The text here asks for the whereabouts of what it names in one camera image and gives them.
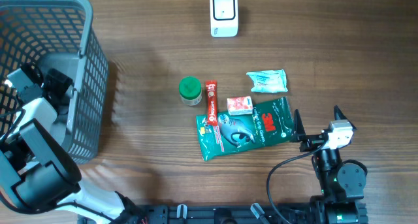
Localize green 3M gloves pack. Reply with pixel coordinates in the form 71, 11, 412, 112
196, 97, 293, 161

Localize white barcode scanner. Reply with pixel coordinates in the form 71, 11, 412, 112
210, 0, 239, 38

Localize small red white box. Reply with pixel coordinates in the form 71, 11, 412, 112
227, 96, 253, 116

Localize mint green wipes pack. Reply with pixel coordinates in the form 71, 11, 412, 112
246, 69, 288, 93

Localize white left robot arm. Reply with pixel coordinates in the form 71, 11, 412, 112
1, 63, 146, 223

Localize red sachet stick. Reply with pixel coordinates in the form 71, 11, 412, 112
206, 80, 218, 126

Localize green lid jar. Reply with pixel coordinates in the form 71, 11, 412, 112
178, 76, 202, 106

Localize grey plastic basket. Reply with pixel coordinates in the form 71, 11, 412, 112
1, 0, 109, 164

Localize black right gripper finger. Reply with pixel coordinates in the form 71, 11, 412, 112
334, 105, 357, 130
290, 109, 306, 142

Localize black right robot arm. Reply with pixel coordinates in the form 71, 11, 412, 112
291, 106, 368, 224

